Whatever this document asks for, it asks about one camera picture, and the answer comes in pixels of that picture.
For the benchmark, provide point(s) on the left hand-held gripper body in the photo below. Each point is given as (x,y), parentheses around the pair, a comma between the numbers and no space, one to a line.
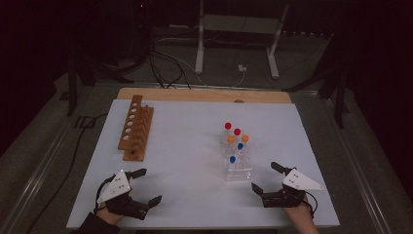
(114,188)

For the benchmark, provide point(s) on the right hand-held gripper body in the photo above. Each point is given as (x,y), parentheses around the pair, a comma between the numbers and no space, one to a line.
(300,182)

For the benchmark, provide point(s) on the clear acrylic test tube rack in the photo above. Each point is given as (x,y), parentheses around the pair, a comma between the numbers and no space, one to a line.
(238,174)

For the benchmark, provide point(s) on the wooden test tube rack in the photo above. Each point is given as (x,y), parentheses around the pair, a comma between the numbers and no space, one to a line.
(139,136)

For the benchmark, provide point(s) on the blue cap test tube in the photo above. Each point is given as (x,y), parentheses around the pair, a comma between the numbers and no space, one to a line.
(240,146)
(232,159)

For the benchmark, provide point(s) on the orange cap test tube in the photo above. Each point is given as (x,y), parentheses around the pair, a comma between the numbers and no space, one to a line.
(231,139)
(245,138)

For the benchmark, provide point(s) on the person's left hand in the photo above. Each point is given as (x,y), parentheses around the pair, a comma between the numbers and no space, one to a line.
(108,216)

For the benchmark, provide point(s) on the person's right hand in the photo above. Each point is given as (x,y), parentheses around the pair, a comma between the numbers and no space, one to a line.
(302,214)

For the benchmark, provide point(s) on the white table mat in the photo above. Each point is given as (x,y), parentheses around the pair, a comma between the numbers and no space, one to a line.
(188,162)

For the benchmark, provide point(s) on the black tripod stand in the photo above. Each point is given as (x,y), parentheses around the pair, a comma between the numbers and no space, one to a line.
(339,104)
(72,91)

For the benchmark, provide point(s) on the white plug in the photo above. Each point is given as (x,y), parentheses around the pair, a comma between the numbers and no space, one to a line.
(242,68)

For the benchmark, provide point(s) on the white metal stand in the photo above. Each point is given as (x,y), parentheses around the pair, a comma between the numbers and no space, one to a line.
(240,23)

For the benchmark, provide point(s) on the dark tower with red light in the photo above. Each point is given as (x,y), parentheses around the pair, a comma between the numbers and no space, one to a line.
(141,19)

